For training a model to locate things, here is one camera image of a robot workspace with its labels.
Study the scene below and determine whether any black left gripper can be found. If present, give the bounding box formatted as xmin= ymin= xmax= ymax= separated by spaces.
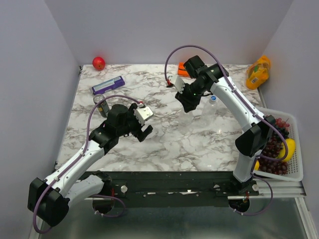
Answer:
xmin=117 ymin=104 xmax=153 ymax=142

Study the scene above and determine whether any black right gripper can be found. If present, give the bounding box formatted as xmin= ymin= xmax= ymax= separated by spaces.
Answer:
xmin=174 ymin=82 xmax=206 ymax=113

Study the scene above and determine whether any clear plastic bottle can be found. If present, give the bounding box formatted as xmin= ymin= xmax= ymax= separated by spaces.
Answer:
xmin=178 ymin=110 xmax=193 ymax=127
xmin=200 ymin=97 xmax=218 ymax=127

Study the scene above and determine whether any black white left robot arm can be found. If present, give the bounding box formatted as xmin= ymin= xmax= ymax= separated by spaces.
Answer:
xmin=27 ymin=103 xmax=154 ymax=227

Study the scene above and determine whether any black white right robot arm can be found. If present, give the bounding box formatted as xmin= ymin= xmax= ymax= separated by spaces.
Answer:
xmin=169 ymin=55 xmax=275 ymax=195

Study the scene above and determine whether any orange razor box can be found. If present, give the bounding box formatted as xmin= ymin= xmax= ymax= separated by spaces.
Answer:
xmin=177 ymin=62 xmax=189 ymax=77

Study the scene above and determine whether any black drink can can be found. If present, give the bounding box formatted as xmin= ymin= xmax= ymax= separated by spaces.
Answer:
xmin=93 ymin=94 xmax=110 ymax=118

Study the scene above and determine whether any purple white flat box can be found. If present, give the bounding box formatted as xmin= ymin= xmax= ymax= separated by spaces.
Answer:
xmin=90 ymin=76 xmax=125 ymax=95

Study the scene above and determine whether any orange snack bag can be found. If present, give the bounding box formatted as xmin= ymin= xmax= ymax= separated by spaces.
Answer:
xmin=246 ymin=55 xmax=271 ymax=90

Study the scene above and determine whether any red apple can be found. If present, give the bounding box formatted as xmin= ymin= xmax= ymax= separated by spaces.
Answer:
xmin=92 ymin=56 xmax=106 ymax=71

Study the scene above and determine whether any yellow lemon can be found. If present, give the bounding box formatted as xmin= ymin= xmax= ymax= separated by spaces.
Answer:
xmin=278 ymin=138 xmax=297 ymax=162
xmin=254 ymin=160 xmax=260 ymax=170

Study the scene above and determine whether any purple grape bunch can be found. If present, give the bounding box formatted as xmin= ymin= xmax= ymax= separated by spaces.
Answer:
xmin=259 ymin=117 xmax=291 ymax=175

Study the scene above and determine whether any white plastic basket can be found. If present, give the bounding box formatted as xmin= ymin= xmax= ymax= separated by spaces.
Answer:
xmin=249 ymin=106 xmax=304 ymax=182

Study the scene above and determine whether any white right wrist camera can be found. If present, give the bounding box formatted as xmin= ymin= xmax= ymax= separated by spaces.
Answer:
xmin=168 ymin=75 xmax=185 ymax=94

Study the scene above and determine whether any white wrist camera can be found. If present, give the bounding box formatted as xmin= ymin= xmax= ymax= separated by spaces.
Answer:
xmin=134 ymin=106 xmax=154 ymax=125
xmin=168 ymin=75 xmax=185 ymax=94

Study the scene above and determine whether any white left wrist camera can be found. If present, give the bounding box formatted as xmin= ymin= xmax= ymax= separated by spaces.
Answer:
xmin=134 ymin=106 xmax=154 ymax=125

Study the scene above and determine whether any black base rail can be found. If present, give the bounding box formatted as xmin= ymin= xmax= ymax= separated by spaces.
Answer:
xmin=80 ymin=171 xmax=259 ymax=208

